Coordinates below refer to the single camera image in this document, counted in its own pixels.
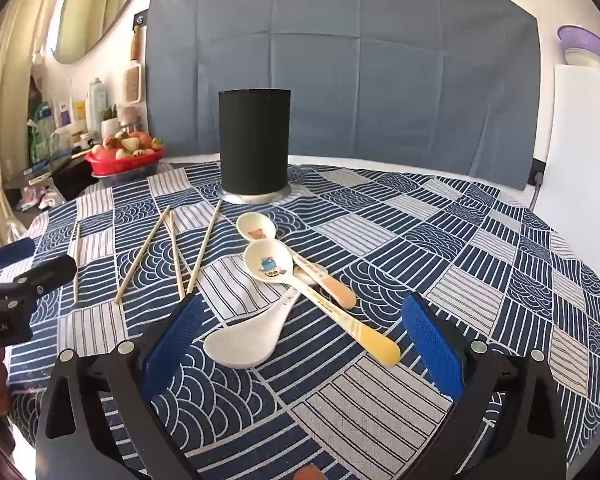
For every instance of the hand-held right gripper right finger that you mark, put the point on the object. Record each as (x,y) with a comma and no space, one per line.
(432,345)

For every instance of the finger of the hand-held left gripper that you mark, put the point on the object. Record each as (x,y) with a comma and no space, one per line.
(47,271)
(10,256)

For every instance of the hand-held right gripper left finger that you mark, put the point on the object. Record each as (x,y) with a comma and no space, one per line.
(172,345)

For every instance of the plain white spoon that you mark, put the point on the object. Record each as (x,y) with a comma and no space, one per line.
(242,342)

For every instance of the black cylindrical utensil holder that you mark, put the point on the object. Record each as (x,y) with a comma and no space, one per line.
(254,145)

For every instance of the dark side shelf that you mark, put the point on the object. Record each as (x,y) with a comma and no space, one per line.
(40,172)

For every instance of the blue patterned tablecloth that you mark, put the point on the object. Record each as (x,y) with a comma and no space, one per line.
(405,240)

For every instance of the red fruit basket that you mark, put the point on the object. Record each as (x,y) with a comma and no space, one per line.
(125,162)

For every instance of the cream curtain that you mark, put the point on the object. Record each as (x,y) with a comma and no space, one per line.
(5,110)

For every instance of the pile of fruit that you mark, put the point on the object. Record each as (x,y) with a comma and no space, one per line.
(130,142)

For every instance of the small potted cactus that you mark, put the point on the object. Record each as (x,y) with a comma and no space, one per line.
(110,117)

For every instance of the pale green bottle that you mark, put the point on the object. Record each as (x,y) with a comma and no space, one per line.
(96,105)

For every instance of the grey-blue backdrop cloth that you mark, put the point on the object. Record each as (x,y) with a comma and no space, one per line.
(380,85)

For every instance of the purple colander bowl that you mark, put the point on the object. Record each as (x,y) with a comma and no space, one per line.
(577,37)

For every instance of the round wall mirror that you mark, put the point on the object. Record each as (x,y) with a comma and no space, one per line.
(95,5)

